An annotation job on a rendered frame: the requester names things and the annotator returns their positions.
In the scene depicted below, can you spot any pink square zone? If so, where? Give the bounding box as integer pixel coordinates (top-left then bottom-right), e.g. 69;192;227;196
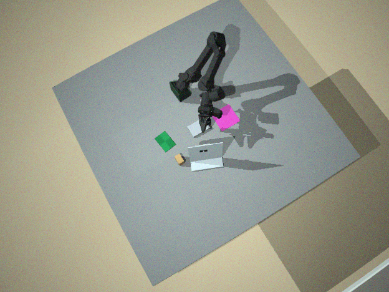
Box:
212;104;240;131

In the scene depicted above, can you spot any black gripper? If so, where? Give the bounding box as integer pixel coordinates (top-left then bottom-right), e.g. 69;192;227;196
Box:
198;101;212;133

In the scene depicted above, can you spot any tan rectangular block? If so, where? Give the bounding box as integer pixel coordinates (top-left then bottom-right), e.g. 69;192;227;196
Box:
175;154;185;166

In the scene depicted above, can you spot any green flat square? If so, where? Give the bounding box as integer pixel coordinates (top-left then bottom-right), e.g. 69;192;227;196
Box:
155;131;176;152

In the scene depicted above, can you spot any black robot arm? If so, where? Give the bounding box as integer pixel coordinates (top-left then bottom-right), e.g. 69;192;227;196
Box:
173;31;226;119

